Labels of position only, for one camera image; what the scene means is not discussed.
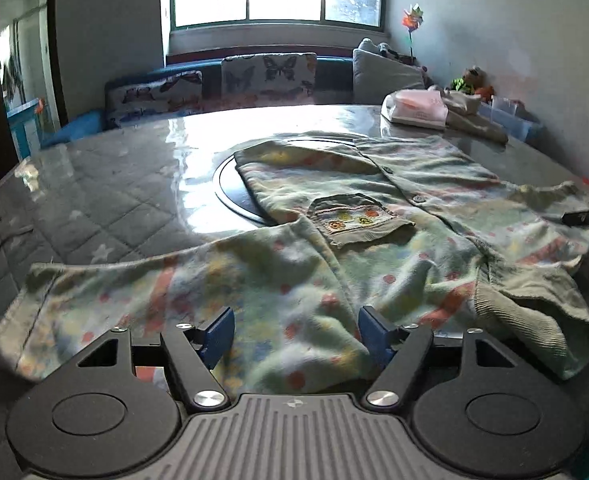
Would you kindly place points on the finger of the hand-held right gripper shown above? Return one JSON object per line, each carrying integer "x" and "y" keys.
{"x": 587, "y": 216}

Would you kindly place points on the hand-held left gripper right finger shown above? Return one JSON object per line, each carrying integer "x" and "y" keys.
{"x": 377, "y": 335}

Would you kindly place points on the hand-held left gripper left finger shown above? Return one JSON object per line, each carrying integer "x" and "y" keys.
{"x": 217, "y": 335}

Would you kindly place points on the green floral cardigan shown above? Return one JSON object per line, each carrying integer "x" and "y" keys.
{"x": 294, "y": 260}

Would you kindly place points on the hanging clothes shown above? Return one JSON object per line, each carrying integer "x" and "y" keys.
{"x": 10, "y": 75}

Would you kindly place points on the clear plastic storage box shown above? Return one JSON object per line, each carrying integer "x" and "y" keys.
{"x": 519, "y": 125}

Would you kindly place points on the cream garment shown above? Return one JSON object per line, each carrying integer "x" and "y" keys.
{"x": 474, "y": 125}

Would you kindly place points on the round black induction cooktop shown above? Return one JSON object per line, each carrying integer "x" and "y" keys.
{"x": 229, "y": 185}

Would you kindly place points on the orange plush toy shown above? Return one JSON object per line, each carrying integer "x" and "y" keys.
{"x": 484, "y": 92}

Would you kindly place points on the teddy bear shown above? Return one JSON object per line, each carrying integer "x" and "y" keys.
{"x": 467, "y": 80}

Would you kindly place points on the pink tissue pack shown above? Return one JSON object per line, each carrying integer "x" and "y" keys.
{"x": 414, "y": 110}

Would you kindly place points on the grey pillow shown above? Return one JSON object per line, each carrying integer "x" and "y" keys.
{"x": 384, "y": 77}

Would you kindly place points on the butterfly print cushion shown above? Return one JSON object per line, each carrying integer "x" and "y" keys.
{"x": 154, "y": 95}
{"x": 269, "y": 72}

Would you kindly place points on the blue sofa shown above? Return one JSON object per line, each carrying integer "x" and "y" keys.
{"x": 74, "y": 127}

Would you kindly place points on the colourful pinwheel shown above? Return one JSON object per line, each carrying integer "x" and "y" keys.
{"x": 413, "y": 17}

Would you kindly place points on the white plush toy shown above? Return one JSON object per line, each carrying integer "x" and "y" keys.
{"x": 382, "y": 49}

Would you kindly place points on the turquoise cabinet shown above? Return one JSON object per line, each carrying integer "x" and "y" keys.
{"x": 24, "y": 130}

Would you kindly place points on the brown wooden door frame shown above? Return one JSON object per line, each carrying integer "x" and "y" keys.
{"x": 57, "y": 35}

